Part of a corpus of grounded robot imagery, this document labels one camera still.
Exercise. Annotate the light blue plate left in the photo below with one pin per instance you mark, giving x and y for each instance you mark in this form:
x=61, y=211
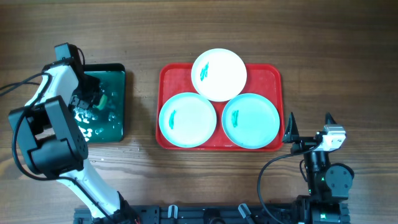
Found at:
x=187, y=120

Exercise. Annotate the black tray with green water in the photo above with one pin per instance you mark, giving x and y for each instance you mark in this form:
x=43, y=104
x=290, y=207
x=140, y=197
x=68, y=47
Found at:
x=107, y=125

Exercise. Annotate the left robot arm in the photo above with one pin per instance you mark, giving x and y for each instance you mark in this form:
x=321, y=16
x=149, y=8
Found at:
x=48, y=145

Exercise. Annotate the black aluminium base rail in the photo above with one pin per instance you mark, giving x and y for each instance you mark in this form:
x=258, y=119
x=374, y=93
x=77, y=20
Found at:
x=174, y=214

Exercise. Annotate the green dish sponge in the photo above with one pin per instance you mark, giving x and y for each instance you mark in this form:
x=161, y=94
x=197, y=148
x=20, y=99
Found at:
x=102, y=103

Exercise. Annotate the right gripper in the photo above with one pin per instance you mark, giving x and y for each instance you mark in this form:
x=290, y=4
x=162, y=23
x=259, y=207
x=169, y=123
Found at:
x=291, y=135

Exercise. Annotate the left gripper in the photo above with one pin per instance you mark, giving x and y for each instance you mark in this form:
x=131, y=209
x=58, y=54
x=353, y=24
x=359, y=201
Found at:
x=87, y=102

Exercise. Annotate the light blue plate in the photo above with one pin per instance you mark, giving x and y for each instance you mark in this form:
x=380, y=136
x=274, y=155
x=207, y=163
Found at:
x=250, y=121
x=187, y=120

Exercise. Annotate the white round plate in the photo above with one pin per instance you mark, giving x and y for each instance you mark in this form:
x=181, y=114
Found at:
x=219, y=75

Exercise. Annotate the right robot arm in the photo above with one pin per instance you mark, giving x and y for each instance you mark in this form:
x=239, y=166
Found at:
x=328, y=184

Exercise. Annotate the light blue plate right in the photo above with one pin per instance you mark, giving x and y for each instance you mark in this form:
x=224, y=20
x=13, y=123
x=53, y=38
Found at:
x=250, y=121

